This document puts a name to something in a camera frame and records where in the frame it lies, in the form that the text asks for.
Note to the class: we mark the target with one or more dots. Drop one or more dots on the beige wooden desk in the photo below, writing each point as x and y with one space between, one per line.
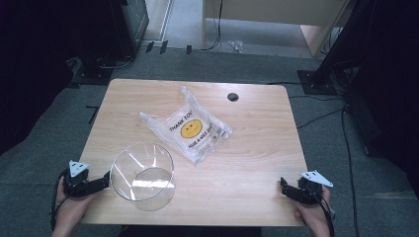
280 10

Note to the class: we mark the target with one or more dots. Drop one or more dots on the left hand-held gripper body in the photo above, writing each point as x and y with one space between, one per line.
79 187

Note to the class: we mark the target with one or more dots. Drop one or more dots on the crumpled clear plastic wrap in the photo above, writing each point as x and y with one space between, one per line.
235 46

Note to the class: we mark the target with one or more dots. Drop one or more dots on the black cabinet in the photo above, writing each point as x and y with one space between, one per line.
130 23

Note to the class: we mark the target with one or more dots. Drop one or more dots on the dark curtain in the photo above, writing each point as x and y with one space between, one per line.
39 65
392 82

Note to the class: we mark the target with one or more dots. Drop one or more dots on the black tape strip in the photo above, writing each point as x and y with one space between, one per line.
163 47
149 46
189 49

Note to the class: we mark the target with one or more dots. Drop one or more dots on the clear round plastic bin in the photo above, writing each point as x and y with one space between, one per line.
141 177

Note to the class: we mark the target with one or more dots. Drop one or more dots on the black stand post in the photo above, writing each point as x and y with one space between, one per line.
342 39

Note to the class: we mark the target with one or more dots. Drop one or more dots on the person's left hand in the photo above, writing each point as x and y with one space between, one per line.
69 210

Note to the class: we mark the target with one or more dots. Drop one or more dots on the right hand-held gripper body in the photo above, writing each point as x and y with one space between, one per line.
309 191

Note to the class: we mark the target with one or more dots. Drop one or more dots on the black stand base plate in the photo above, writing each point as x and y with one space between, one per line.
311 84

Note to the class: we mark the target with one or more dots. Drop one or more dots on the clear smiley plastic bag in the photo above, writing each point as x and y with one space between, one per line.
191 130

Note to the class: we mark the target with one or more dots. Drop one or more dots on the dark floor base plate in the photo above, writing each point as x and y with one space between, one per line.
92 74

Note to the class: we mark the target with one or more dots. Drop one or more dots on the person's right hand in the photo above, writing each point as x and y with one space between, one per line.
314 215

